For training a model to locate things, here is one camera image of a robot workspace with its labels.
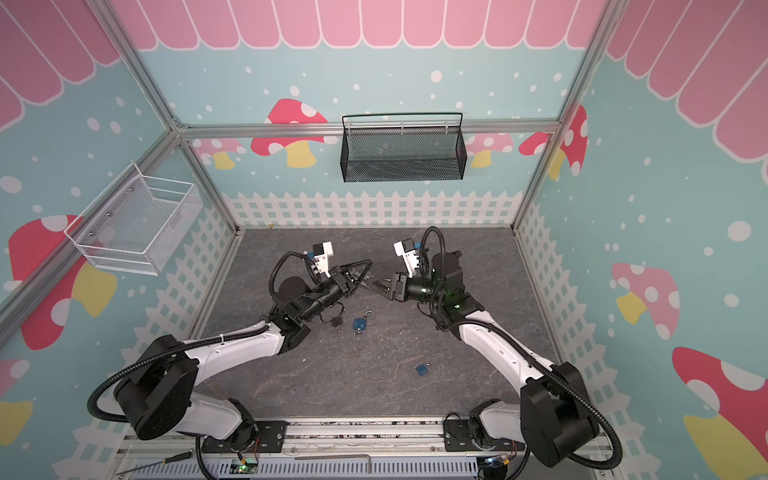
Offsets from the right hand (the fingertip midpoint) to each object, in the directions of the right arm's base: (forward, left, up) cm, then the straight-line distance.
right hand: (370, 283), depth 71 cm
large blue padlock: (+3, +5, -27) cm, 28 cm away
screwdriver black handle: (-33, +49, -26) cm, 65 cm away
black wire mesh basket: (+43, +2, +7) cm, 44 cm away
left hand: (+3, -1, +2) cm, 4 cm away
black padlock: (+3, +12, -27) cm, 30 cm away
